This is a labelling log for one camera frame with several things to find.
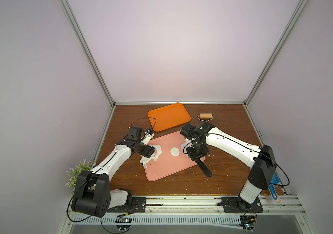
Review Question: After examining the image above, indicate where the blue dustpan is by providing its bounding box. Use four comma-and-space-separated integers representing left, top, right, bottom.
269, 173, 281, 203

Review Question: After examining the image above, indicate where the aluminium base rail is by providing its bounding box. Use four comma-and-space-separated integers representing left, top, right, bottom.
63, 196, 307, 230

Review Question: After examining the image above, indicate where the pink silicone mat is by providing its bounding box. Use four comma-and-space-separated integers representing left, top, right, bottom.
145, 131, 197, 181

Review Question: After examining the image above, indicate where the orange plastic tray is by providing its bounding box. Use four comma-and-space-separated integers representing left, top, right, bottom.
148, 102, 191, 132

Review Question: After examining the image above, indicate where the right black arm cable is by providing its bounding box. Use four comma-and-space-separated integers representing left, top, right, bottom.
274, 159, 290, 187

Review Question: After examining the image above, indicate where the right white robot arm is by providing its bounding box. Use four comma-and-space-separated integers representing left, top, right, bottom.
180, 122, 277, 211

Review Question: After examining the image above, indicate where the round cut dough wrapper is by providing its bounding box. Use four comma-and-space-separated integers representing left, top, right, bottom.
170, 147, 180, 157

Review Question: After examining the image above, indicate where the wooden rolling pin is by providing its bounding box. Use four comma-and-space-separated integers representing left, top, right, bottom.
198, 113, 213, 121

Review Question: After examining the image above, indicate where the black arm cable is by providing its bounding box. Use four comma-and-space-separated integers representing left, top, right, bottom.
129, 116, 157, 132
274, 159, 290, 187

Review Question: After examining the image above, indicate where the black handled metal spatula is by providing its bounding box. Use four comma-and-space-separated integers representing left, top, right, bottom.
183, 142, 212, 177

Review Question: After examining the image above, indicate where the small green potted plant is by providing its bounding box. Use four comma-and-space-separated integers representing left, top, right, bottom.
66, 159, 96, 190

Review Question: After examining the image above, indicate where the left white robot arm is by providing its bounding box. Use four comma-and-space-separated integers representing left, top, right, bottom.
70, 127, 155, 217

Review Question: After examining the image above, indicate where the white dough lump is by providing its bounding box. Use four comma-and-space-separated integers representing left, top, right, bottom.
140, 145, 162, 168

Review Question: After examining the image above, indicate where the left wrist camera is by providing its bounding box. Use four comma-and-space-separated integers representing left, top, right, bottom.
141, 129, 155, 145

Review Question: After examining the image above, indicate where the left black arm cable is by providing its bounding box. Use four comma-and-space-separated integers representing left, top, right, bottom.
129, 116, 157, 132

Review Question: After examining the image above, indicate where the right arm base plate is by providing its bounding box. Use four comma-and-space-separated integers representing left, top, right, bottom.
217, 197, 264, 213

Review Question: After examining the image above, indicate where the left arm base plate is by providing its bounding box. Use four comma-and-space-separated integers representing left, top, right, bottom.
107, 197, 147, 214

